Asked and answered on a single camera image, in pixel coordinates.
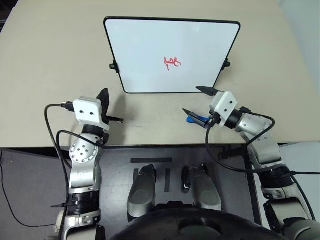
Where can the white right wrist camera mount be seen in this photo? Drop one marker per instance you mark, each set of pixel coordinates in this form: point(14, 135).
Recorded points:
point(225, 105)

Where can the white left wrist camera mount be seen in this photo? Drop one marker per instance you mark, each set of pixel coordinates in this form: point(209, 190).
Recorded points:
point(87, 110)

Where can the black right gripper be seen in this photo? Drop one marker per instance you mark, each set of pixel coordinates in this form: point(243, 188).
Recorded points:
point(214, 119)

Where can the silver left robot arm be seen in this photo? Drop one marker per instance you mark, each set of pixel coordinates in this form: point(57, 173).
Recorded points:
point(83, 160)

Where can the black framed whiteboard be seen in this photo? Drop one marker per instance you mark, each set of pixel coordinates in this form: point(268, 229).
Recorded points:
point(172, 45)

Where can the grey right robot foot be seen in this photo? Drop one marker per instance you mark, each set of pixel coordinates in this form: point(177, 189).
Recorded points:
point(203, 190)

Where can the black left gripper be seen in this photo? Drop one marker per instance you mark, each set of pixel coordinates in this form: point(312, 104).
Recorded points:
point(105, 119)

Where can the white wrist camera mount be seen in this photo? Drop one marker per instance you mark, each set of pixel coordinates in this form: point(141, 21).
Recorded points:
point(87, 110)
point(225, 105)

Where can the grey robot foot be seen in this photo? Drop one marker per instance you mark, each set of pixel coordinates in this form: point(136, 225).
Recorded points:
point(141, 192)
point(203, 190)

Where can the dark rounded robot torso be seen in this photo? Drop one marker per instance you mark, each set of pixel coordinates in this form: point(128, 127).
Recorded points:
point(200, 227)

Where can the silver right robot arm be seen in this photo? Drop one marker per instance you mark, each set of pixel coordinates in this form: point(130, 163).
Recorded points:
point(265, 145)

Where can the grey left robot foot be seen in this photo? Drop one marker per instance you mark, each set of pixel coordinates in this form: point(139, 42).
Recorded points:
point(141, 192)

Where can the blue marker pen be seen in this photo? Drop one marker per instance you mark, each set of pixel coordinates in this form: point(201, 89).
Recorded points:
point(191, 120)

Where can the black floor mat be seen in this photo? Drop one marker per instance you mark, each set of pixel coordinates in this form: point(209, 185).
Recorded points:
point(117, 162)

